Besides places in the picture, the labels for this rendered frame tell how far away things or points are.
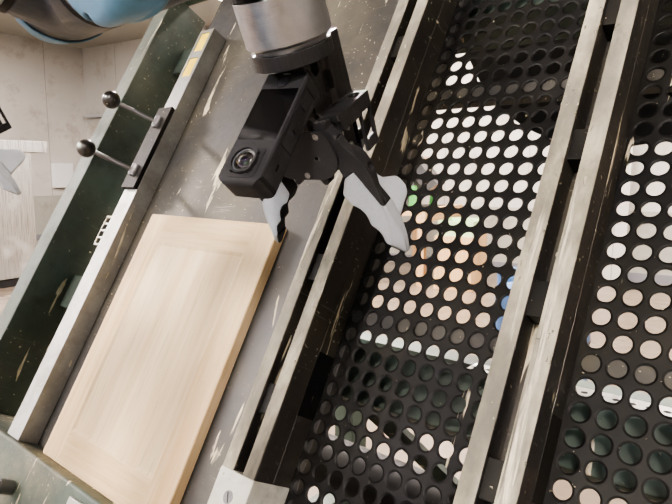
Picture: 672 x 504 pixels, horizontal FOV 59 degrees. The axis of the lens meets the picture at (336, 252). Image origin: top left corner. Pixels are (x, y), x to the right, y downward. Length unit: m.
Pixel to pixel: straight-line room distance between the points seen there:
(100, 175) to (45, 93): 12.18
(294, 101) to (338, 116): 0.05
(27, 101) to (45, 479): 12.50
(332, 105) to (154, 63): 1.12
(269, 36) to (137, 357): 0.73
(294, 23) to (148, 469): 0.72
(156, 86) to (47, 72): 12.18
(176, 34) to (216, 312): 0.91
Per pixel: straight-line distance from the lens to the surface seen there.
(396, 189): 0.56
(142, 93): 1.61
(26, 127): 13.40
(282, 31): 0.49
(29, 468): 1.21
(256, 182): 0.46
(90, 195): 1.53
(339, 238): 0.79
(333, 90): 0.55
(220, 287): 1.00
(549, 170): 0.70
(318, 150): 0.52
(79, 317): 1.27
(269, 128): 0.49
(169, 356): 1.04
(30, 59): 13.64
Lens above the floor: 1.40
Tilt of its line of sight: 8 degrees down
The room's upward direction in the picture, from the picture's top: straight up
